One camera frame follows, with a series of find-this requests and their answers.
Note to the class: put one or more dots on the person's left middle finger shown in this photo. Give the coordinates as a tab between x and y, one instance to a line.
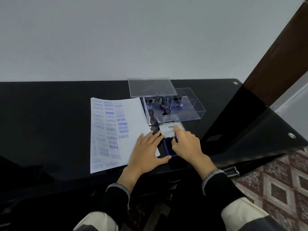
147	138

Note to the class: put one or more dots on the red patterned carpet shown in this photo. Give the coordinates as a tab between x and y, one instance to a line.
281	185

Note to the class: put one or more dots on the blue ink pad tin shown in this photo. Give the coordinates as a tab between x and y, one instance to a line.
168	131

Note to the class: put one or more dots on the person's right forearm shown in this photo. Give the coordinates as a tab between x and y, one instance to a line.
221	187

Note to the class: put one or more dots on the metal table bracket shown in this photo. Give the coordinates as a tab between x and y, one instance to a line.
231	171

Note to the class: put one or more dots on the person's leg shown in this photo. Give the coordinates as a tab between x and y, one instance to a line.
93	222
247	216

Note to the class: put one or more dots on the white stamped paper sheet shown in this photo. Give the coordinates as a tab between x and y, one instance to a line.
108	132

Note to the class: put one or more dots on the person's left forearm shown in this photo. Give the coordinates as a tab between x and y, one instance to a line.
115	199

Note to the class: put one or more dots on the person's right hand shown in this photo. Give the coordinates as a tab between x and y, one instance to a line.
189	147

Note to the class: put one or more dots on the person's left thumb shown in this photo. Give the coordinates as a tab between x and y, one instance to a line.
163	159

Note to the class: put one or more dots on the person's left leg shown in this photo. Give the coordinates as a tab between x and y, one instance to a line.
93	222

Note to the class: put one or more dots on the purple rubber stamp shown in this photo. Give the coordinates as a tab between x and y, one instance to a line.
176	137

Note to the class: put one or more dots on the brown wooden door frame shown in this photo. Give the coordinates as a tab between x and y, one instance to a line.
276	57

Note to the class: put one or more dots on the person's left hand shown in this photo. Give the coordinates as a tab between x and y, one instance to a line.
144	156

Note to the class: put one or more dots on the person's right leg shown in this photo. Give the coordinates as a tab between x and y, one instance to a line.
247	216

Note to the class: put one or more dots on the person's right thumb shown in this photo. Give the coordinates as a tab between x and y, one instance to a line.
174	146

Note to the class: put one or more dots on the clear plastic box lid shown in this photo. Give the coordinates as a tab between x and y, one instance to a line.
150	86

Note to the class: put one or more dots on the clear plastic box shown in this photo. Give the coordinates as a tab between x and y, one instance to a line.
190	110

